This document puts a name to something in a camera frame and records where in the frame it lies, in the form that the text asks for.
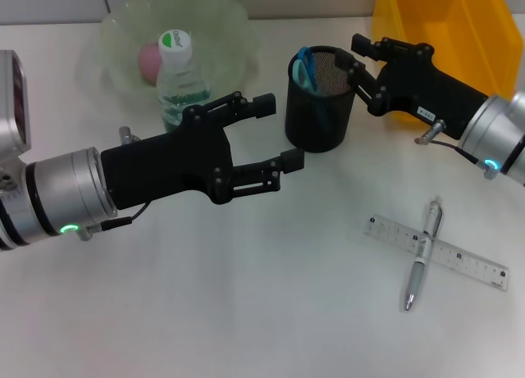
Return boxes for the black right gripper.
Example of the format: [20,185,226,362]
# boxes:
[335,33,490,141]

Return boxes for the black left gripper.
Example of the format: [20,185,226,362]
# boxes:
[100,90,306,211]

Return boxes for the blue scissors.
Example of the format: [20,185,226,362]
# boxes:
[291,46,334,129]

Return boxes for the clear green-label water bottle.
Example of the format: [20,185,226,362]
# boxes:
[156,28,215,134]

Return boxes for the pink toy peach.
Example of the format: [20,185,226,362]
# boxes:
[138,43,163,84]

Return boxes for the silver pen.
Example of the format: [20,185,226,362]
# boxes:
[399,197,444,312]

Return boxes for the clear plastic ruler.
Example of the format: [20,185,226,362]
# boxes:
[364,213,511,291]

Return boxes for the black mesh pen holder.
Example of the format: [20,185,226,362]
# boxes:
[285,45,357,153]

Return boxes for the translucent green fruit bowl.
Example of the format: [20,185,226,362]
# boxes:
[77,0,262,119]

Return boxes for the yellow plastic bin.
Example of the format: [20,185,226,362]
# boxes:
[372,0,525,123]

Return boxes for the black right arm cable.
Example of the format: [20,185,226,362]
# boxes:
[413,118,502,181]

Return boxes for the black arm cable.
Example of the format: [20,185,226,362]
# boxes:
[76,201,153,243]
[413,118,502,181]

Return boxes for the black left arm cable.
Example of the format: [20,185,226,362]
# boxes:
[76,201,153,243]

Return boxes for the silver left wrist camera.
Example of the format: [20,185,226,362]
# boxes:
[0,49,33,160]

